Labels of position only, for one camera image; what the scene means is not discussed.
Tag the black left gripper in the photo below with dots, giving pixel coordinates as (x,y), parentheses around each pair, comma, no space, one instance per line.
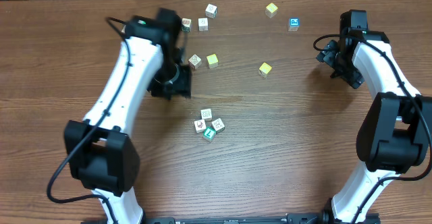
(172,87)

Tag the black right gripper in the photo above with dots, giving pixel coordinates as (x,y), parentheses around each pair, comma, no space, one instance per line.
(346,73)

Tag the blue block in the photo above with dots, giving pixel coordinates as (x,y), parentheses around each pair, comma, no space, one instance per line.
(293,25)
(206,114)

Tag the acorn wooden block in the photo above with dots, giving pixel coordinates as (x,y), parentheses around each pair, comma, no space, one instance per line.
(200,125)

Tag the green top block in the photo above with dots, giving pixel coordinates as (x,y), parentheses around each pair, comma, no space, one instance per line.
(209,134)

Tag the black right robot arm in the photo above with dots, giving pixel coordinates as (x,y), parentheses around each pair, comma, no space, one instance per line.
(396,133)

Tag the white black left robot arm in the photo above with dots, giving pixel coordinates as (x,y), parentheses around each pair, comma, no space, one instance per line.
(100,152)

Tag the white block red sides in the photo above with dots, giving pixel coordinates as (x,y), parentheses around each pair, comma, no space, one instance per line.
(195,62)

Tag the yellow top block centre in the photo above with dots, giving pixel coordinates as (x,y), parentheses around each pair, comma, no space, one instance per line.
(212,61)

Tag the yellow block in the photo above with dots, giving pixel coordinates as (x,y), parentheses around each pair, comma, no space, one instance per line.
(264,69)
(212,61)
(271,10)

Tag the blue top block right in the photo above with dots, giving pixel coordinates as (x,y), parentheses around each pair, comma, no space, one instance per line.
(293,25)

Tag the green sided block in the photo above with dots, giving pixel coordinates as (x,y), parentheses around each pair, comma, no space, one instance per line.
(186,24)

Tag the yellow block lower right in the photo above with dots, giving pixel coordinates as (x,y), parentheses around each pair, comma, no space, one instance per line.
(264,69)

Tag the white block top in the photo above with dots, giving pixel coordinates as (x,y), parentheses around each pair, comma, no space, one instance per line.
(211,11)

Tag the yellow block top right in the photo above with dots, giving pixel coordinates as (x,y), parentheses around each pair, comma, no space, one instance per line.
(271,10)

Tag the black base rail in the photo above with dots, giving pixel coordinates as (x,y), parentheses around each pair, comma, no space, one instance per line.
(298,218)

